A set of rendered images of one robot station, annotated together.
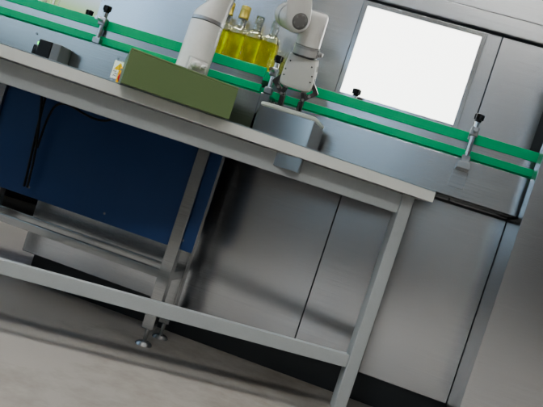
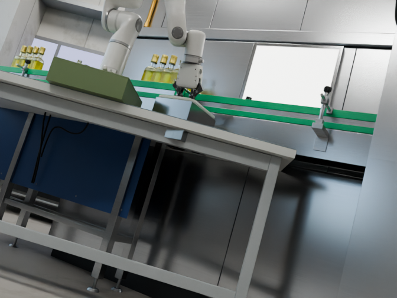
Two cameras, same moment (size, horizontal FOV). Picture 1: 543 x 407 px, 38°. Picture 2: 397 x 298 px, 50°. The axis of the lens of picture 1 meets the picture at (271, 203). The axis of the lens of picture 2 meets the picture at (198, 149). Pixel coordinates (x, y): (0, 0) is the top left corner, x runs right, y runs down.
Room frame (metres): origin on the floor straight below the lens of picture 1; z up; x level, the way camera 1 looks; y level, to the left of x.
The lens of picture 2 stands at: (0.79, -0.65, 0.39)
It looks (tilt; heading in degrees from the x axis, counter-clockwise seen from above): 10 degrees up; 20
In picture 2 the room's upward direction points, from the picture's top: 16 degrees clockwise
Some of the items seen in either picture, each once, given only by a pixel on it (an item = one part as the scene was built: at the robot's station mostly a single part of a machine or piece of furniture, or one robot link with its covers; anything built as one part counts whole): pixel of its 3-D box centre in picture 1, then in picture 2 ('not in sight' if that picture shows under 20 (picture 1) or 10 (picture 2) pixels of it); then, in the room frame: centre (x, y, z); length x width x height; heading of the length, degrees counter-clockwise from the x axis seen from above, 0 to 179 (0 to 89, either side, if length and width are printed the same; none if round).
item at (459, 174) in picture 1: (468, 151); (322, 117); (2.38, -0.52, 0.90); 0.17 x 0.05 x 0.23; 170
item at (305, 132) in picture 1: (289, 132); (186, 120); (2.41, 0.01, 0.79); 0.27 x 0.17 x 0.08; 170
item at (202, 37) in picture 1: (199, 49); (113, 63); (2.24, 0.33, 0.92); 0.16 x 0.13 x 0.15; 25
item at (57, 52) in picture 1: (52, 56); not in sight; (2.56, 0.83, 0.79); 0.08 x 0.08 x 0.08; 80
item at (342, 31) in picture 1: (344, 46); (243, 74); (2.73, -0.07, 1.15); 0.90 x 0.03 x 0.34; 80
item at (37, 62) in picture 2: not in sight; (35, 68); (2.84, 1.25, 1.02); 0.06 x 0.06 x 0.28; 80
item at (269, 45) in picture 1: (263, 65); not in sight; (2.64, 0.17, 0.99); 0.06 x 0.06 x 0.21; 81
